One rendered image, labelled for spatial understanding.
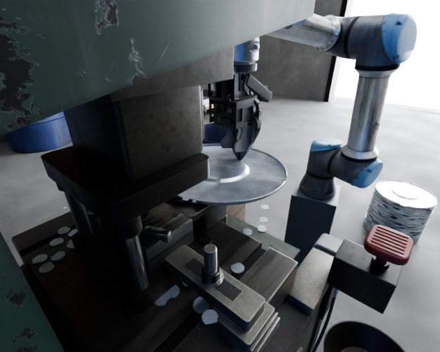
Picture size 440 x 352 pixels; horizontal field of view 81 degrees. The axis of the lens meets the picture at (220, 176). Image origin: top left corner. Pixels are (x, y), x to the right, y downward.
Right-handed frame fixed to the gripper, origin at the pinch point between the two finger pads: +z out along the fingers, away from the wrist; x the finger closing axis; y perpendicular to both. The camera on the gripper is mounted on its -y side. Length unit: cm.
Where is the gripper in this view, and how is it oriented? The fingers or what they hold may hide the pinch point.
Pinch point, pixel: (241, 154)
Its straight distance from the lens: 61.5
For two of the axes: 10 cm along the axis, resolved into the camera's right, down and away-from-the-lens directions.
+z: 0.1, 8.8, 4.8
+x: 7.6, 3.1, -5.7
